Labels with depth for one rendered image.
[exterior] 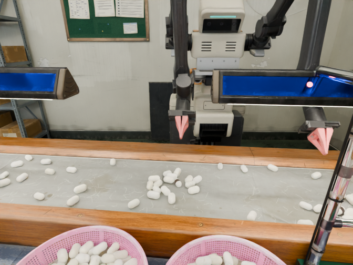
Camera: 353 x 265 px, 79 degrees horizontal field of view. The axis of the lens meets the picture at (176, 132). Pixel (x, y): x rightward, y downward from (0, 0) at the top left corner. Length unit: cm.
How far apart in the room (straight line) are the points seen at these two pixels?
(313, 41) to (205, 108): 63
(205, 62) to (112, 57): 171
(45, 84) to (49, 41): 239
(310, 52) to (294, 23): 203
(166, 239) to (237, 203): 23
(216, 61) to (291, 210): 78
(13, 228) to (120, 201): 26
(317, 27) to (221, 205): 62
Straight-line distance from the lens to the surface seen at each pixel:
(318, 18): 85
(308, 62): 86
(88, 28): 277
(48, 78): 61
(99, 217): 60
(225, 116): 123
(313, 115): 82
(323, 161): 97
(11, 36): 322
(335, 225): 54
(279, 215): 67
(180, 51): 81
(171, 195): 64
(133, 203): 63
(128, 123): 284
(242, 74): 51
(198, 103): 123
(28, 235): 71
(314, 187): 83
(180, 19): 77
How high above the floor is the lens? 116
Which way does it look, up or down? 22 degrees down
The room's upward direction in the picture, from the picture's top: straight up
